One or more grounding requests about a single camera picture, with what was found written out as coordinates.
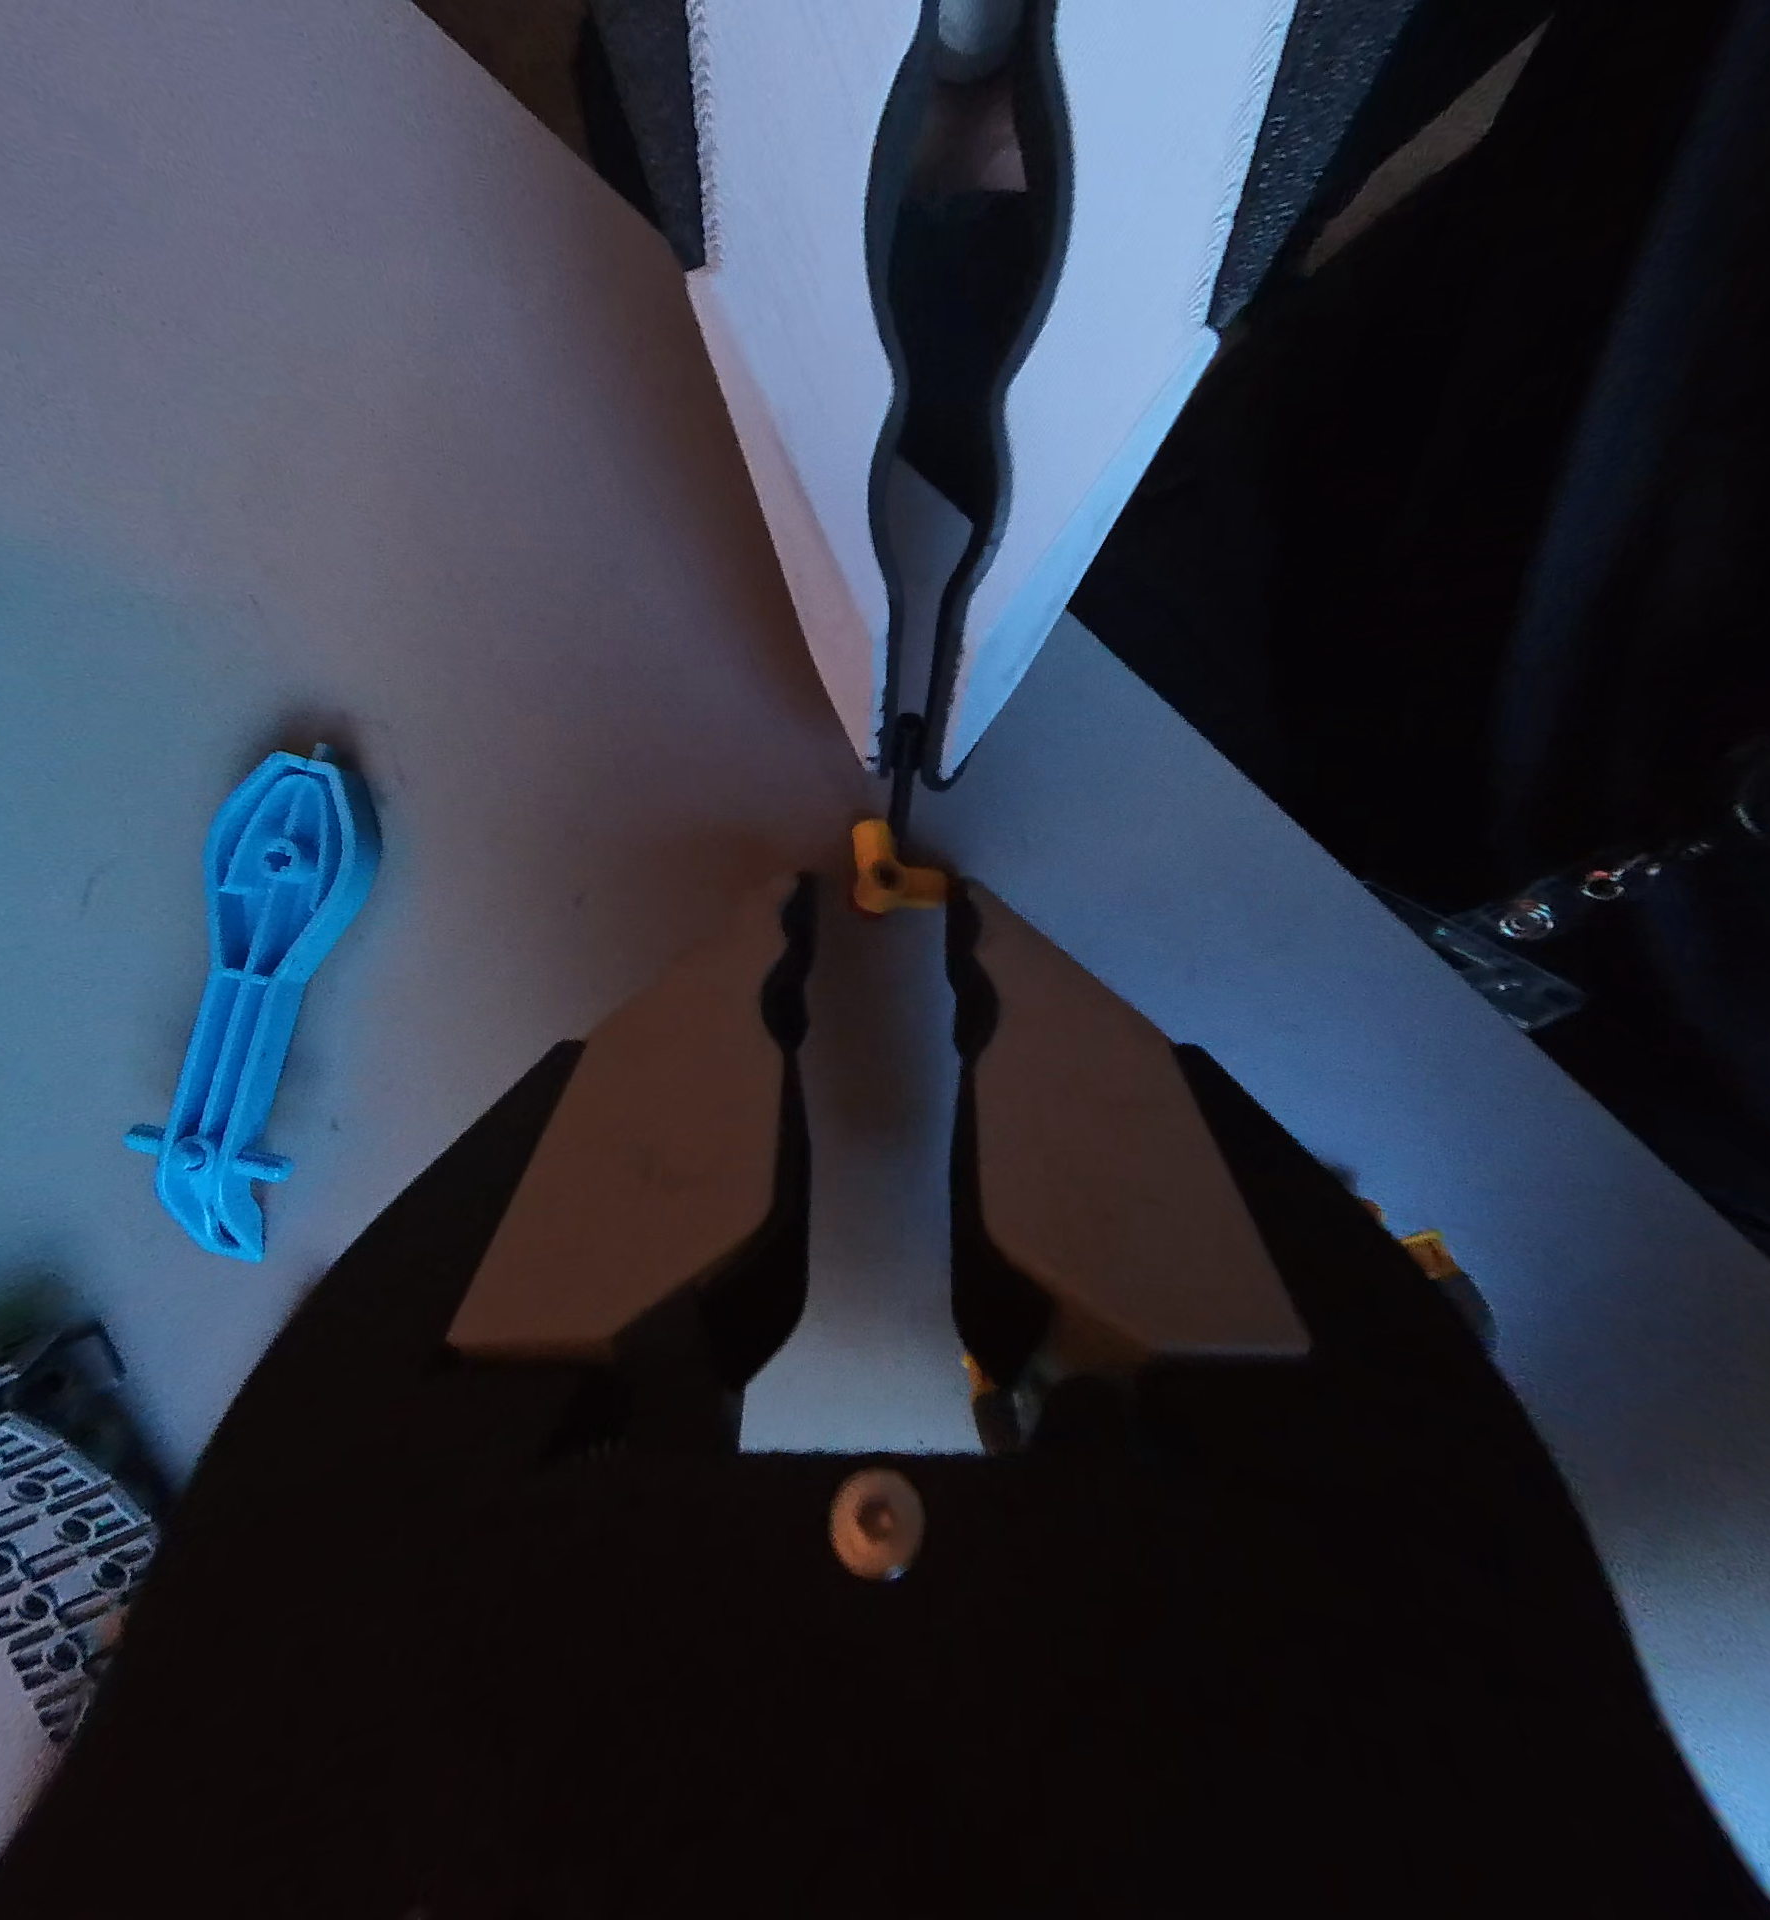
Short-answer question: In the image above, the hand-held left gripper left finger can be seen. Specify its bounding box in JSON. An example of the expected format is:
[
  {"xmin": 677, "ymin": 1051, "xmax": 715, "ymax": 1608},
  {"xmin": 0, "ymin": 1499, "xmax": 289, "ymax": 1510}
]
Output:
[{"xmin": 446, "ymin": 871, "xmax": 817, "ymax": 1388}]

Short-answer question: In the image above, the yellow red toy connector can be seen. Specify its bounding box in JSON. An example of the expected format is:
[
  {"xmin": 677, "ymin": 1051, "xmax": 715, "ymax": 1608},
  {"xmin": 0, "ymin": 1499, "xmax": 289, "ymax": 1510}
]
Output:
[{"xmin": 849, "ymin": 818, "xmax": 950, "ymax": 918}]

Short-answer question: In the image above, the person's dark clothing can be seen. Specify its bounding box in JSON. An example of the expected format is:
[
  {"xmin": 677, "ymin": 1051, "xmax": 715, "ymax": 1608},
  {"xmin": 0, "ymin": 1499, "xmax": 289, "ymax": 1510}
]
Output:
[{"xmin": 1080, "ymin": 0, "xmax": 1770, "ymax": 1322}]

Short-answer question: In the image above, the grey desk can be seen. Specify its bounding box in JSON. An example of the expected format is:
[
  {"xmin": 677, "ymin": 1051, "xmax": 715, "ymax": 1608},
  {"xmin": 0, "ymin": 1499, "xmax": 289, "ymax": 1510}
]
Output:
[{"xmin": 0, "ymin": 0, "xmax": 1770, "ymax": 1920}]

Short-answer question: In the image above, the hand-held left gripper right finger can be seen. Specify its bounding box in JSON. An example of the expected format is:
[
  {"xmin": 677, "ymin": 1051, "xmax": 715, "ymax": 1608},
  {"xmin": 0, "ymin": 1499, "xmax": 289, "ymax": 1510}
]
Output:
[{"xmin": 943, "ymin": 878, "xmax": 1312, "ymax": 1392}]

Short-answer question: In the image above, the badge card with keys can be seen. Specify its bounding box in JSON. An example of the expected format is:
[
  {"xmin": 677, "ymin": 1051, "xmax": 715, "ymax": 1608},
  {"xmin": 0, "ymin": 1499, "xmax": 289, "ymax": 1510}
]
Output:
[{"xmin": 1402, "ymin": 736, "xmax": 1770, "ymax": 1038}]

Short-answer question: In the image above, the blue toy claw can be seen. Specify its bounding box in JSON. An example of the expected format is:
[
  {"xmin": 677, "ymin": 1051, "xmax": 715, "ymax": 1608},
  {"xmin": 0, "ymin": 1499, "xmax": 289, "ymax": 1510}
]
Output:
[{"xmin": 123, "ymin": 746, "xmax": 380, "ymax": 1266}]

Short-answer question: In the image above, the folded grey toy track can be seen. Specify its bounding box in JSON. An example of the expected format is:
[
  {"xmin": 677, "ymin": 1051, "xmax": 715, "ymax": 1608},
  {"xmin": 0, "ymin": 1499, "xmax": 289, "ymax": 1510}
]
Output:
[{"xmin": 0, "ymin": 1321, "xmax": 159, "ymax": 1749}]

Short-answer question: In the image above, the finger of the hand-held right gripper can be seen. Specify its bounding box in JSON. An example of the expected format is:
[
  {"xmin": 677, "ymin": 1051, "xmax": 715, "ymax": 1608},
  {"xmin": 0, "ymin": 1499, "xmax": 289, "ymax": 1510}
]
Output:
[
  {"xmin": 681, "ymin": 0, "xmax": 929, "ymax": 777},
  {"xmin": 920, "ymin": 0, "xmax": 1299, "ymax": 789}
]

